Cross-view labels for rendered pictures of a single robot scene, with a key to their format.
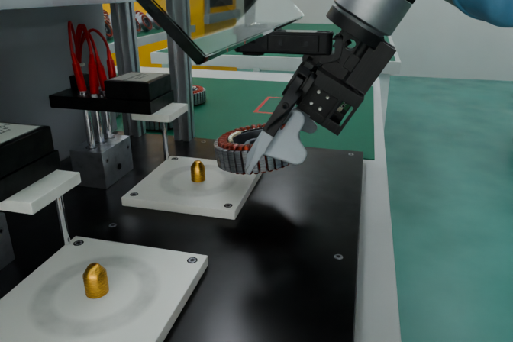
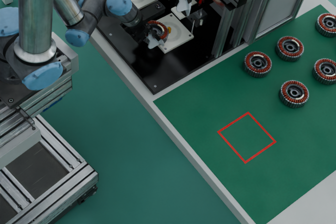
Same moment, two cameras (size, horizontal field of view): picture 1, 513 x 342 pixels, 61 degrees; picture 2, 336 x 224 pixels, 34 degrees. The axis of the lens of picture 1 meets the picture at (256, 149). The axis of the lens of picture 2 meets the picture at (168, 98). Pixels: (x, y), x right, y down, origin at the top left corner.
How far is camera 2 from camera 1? 2.29 m
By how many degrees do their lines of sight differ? 88
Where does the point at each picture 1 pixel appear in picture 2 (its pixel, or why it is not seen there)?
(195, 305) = not seen: hidden behind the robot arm
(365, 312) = (97, 32)
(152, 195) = (167, 18)
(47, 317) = not seen: outside the picture
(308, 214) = (130, 43)
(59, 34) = not seen: outside the picture
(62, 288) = not seen: outside the picture
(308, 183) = (146, 57)
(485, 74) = not seen: outside the picture
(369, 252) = (110, 49)
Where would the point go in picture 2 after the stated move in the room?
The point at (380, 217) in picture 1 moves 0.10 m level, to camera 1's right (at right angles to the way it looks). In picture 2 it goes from (120, 65) to (103, 81)
